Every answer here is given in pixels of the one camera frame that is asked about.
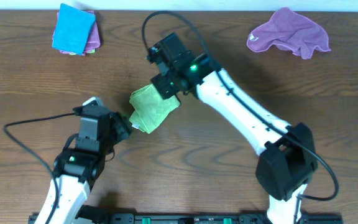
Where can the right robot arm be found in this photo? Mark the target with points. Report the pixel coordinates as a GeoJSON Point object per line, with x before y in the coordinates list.
{"type": "Point", "coordinates": [283, 169]}

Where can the green microfiber cloth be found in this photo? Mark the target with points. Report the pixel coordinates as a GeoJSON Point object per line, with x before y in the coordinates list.
{"type": "Point", "coordinates": [150, 109]}

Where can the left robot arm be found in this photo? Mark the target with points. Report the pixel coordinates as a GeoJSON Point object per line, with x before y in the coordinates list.
{"type": "Point", "coordinates": [82, 161]}

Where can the blue folded cloth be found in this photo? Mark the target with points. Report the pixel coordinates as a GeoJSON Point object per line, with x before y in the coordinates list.
{"type": "Point", "coordinates": [72, 29]}

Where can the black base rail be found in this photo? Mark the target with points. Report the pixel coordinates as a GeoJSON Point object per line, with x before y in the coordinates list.
{"type": "Point", "coordinates": [93, 215]}

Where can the purple crumpled cloth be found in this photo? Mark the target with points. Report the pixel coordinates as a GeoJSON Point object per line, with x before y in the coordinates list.
{"type": "Point", "coordinates": [289, 31]}

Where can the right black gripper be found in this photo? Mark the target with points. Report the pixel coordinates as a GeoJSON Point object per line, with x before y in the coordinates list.
{"type": "Point", "coordinates": [159, 80]}

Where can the purple folded cloth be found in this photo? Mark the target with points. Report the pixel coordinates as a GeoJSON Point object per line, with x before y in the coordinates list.
{"type": "Point", "coordinates": [94, 40]}

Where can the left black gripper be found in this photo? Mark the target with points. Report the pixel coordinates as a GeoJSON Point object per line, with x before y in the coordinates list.
{"type": "Point", "coordinates": [118, 119]}

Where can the green folded cloth bottom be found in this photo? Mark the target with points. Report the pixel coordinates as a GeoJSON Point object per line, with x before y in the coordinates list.
{"type": "Point", "coordinates": [92, 51]}

